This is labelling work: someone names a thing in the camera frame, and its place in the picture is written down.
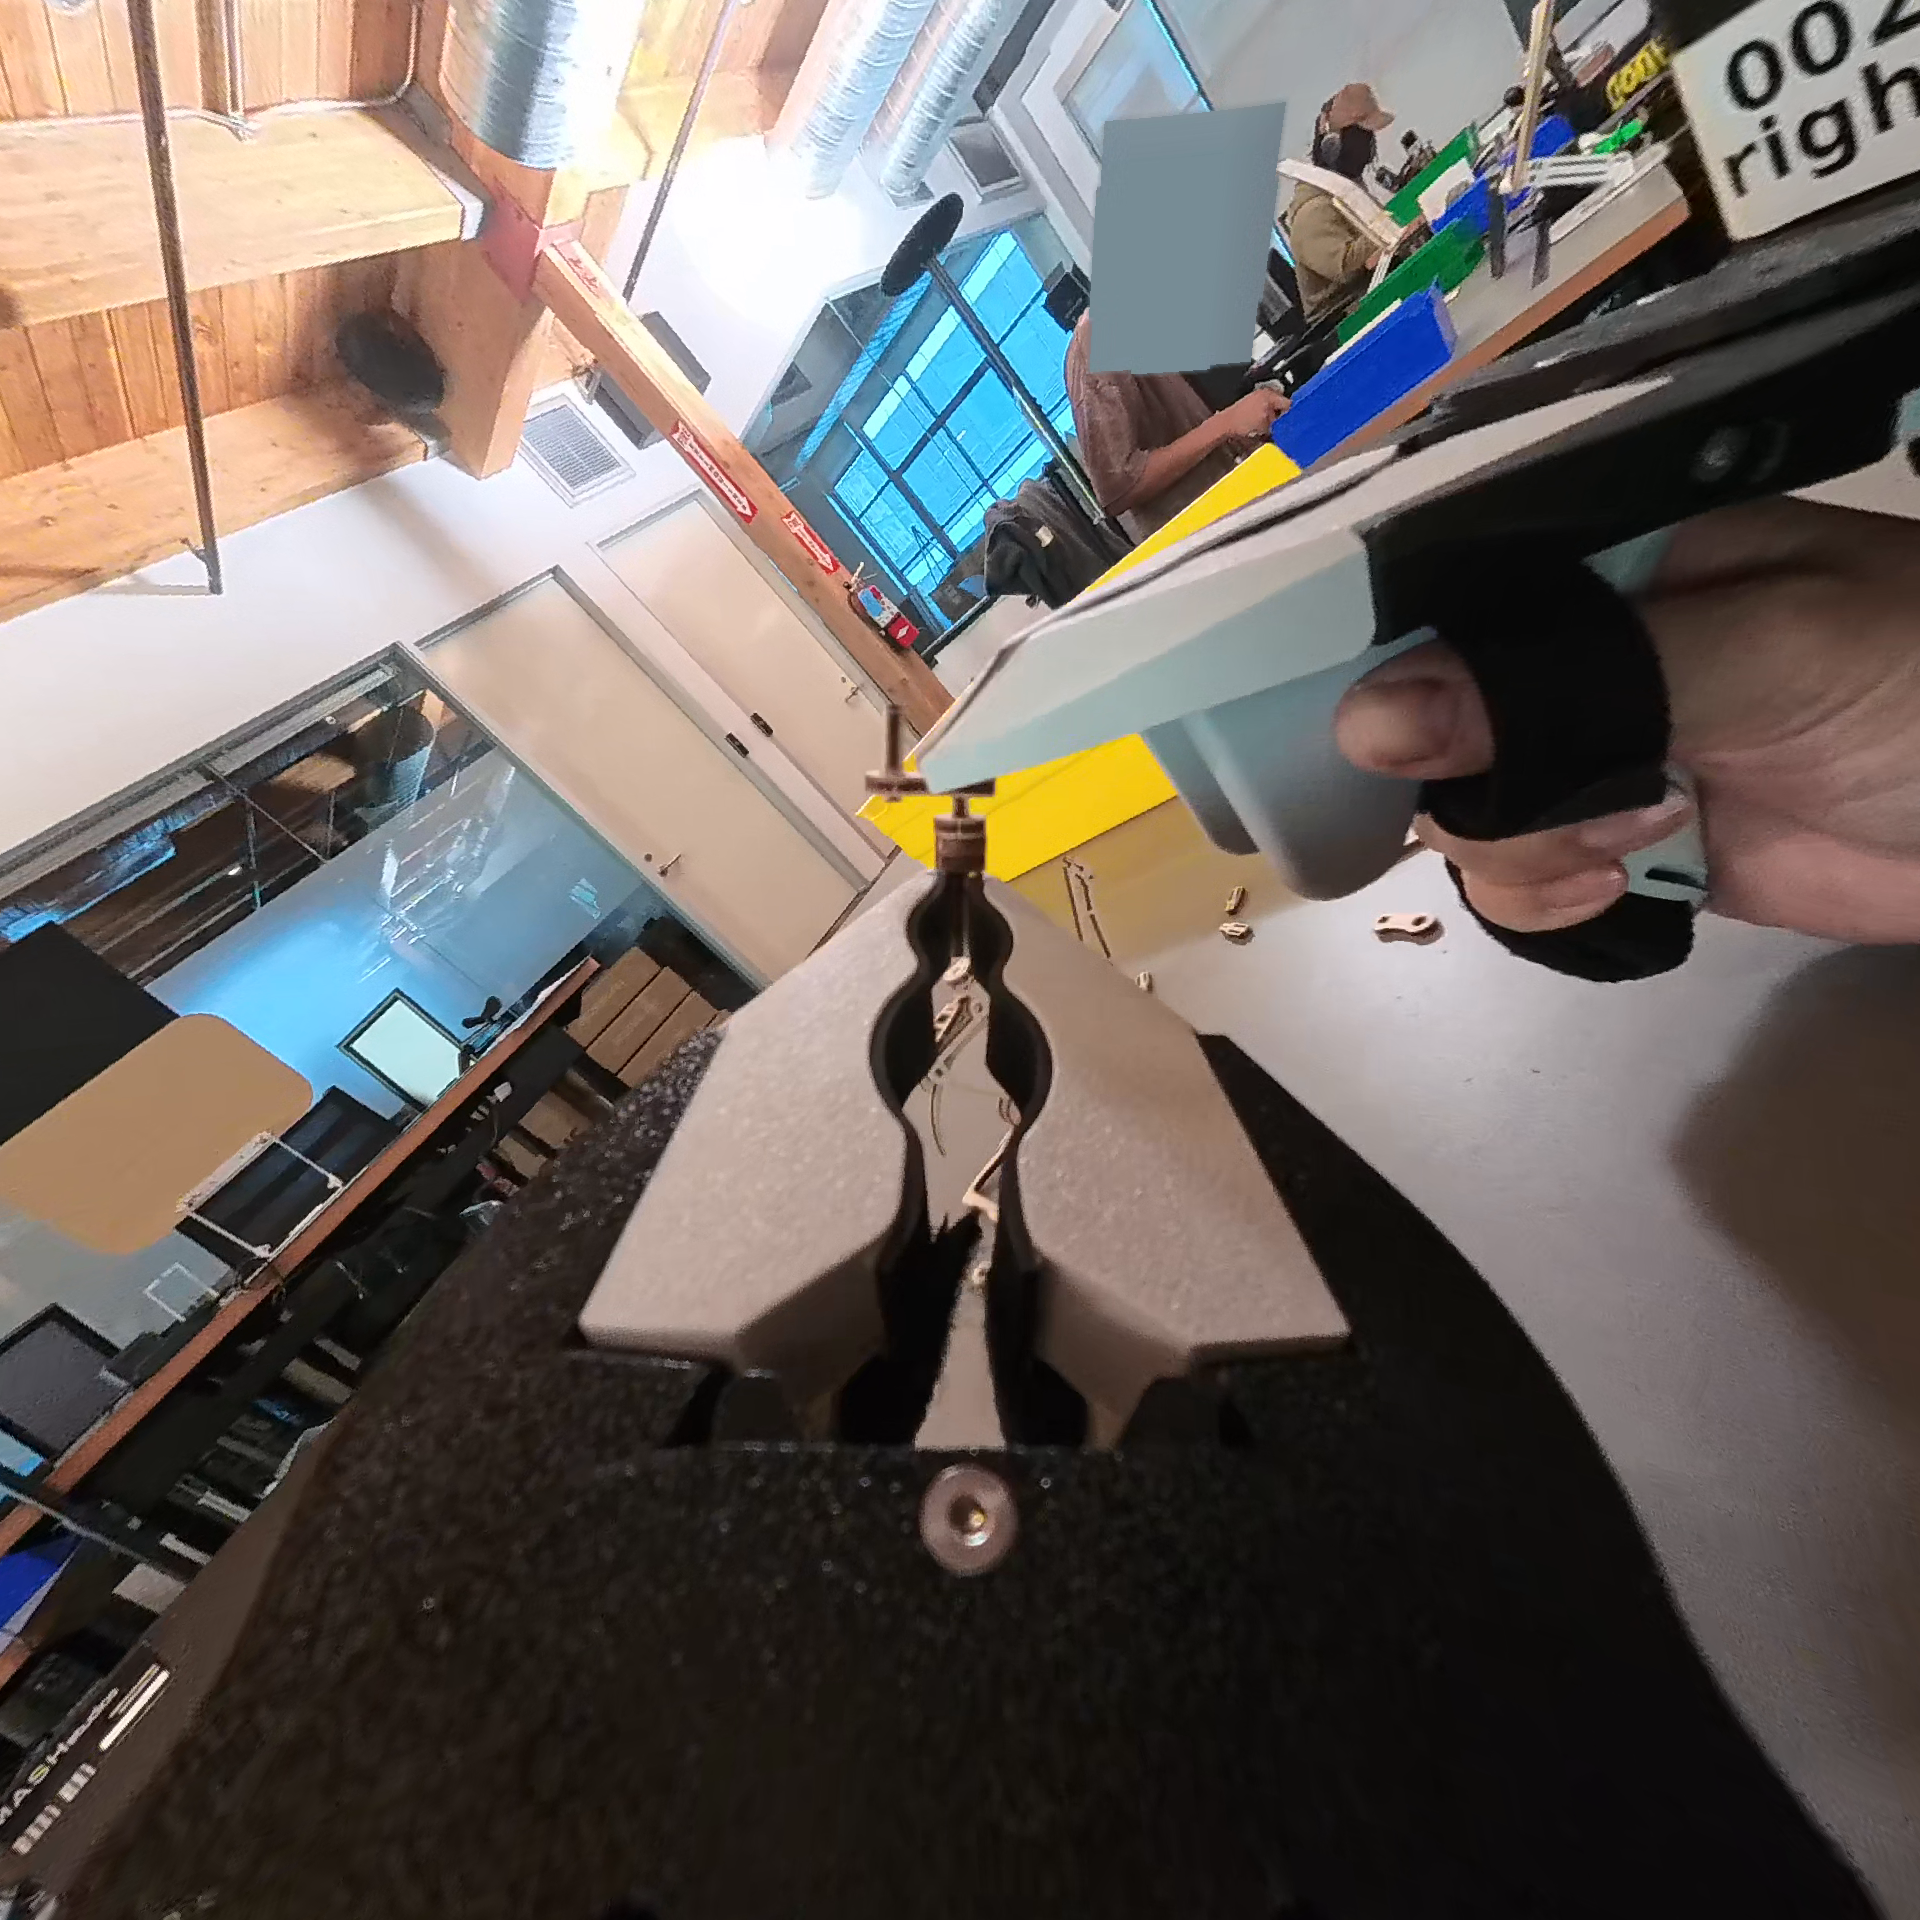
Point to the person's right hand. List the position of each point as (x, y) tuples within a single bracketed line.
[(1799, 720)]

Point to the white vent grille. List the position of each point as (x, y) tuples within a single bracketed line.
[(577, 452)]

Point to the stack of cardboard boxes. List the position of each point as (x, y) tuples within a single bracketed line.
[(639, 1013)]

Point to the white door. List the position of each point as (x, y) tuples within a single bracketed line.
[(631, 748), (718, 600)]

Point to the wooden ceiling beam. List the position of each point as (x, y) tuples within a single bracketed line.
[(708, 452)]

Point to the dark computer monitor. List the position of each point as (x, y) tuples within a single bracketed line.
[(53, 1380)]

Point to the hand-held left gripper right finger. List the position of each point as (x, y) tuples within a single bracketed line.
[(1171, 1199)]

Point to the black backpack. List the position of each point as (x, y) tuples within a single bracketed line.
[(1048, 540)]

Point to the red fire alarm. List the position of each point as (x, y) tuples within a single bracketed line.
[(889, 614)]

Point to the black metal pipe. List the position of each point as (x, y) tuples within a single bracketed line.
[(182, 303)]

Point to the glass office partition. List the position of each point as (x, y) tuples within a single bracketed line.
[(453, 899)]

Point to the wooden crossbow model assembly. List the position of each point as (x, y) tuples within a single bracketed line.
[(954, 1016)]

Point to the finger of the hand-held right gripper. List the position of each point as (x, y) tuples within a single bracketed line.
[(1351, 488), (1171, 673)]

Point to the large paned window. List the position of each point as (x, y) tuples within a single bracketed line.
[(932, 419)]

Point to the long grey workbench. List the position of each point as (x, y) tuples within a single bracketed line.
[(1558, 269)]

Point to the blue plastic bin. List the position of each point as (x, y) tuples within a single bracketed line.
[(1366, 377)]

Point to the row of green plastic bins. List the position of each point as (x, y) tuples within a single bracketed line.
[(1424, 250)]

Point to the round black ceiling fixture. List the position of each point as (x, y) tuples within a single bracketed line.
[(389, 364)]

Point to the wooden axle with gear discs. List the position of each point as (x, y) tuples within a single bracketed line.
[(961, 844)]

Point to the long wooden counter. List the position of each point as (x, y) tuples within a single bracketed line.
[(378, 1172)]

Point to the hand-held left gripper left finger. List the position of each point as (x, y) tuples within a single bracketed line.
[(749, 1199)]

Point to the silver ventilation duct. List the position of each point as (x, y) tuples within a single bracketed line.
[(540, 77), (887, 90)]

